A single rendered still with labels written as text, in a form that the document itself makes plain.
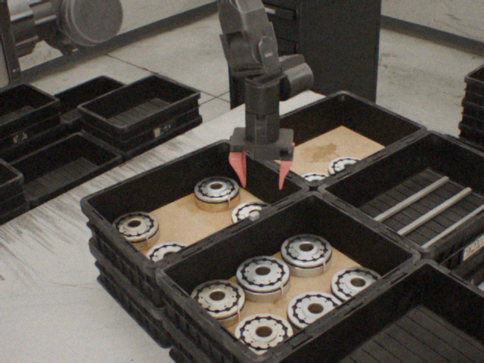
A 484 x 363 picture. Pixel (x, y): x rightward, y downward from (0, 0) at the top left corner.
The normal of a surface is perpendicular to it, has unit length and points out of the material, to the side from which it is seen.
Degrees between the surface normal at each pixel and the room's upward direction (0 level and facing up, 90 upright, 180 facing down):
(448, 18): 90
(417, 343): 0
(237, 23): 88
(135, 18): 90
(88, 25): 71
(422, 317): 0
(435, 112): 0
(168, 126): 90
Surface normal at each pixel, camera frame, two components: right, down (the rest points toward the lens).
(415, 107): -0.04, -0.84
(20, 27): 0.70, 0.27
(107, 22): 0.66, 0.06
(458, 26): -0.70, 0.41
